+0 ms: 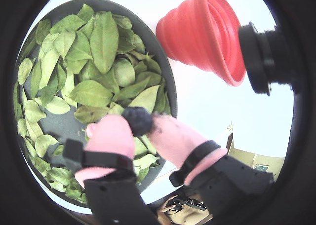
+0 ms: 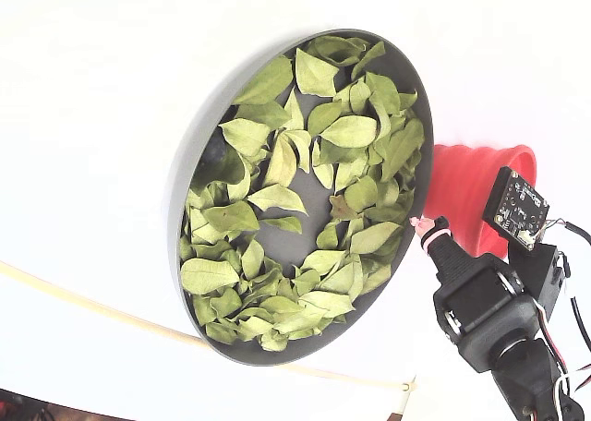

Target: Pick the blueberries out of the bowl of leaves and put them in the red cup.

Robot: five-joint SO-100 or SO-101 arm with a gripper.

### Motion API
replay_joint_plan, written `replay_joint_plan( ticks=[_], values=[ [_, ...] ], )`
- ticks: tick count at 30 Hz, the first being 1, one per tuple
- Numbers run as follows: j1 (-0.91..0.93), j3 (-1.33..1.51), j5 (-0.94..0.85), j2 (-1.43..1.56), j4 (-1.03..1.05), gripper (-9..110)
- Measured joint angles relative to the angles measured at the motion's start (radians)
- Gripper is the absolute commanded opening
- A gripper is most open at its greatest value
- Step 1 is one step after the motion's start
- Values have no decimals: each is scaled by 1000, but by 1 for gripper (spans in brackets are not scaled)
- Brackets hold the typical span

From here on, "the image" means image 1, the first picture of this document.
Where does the pink padded gripper finger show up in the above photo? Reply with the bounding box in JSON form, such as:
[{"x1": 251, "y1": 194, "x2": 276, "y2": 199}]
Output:
[
  {"x1": 147, "y1": 112, "x2": 275, "y2": 218},
  {"x1": 63, "y1": 114, "x2": 160, "y2": 225}
]

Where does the dark blueberry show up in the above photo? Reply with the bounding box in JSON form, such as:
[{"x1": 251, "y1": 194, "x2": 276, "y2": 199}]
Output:
[{"x1": 121, "y1": 106, "x2": 154, "y2": 137}]

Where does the black hand controller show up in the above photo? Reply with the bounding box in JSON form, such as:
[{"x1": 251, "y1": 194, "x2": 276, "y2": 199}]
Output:
[{"x1": 166, "y1": 196, "x2": 207, "y2": 212}]

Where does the dark grey round bowl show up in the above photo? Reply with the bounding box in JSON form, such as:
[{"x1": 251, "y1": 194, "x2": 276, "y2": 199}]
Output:
[{"x1": 14, "y1": 0, "x2": 178, "y2": 208}]

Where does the pile of green leaves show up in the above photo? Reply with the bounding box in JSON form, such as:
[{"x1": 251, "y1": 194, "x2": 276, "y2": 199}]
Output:
[{"x1": 13, "y1": 4, "x2": 172, "y2": 203}]

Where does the red collapsible cup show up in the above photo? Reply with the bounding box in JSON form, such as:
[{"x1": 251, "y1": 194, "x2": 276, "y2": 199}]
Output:
[{"x1": 155, "y1": 0, "x2": 247, "y2": 87}]

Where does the brown cardboard box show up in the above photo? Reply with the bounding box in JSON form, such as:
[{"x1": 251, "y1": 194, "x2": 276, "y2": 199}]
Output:
[{"x1": 225, "y1": 132, "x2": 235, "y2": 154}]

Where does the person in background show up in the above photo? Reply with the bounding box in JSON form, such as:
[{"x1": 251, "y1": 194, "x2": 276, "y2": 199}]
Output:
[{"x1": 157, "y1": 194, "x2": 213, "y2": 225}]

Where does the framed wall picture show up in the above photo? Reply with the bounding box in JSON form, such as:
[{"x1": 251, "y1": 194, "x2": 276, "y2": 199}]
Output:
[{"x1": 254, "y1": 163, "x2": 269, "y2": 173}]

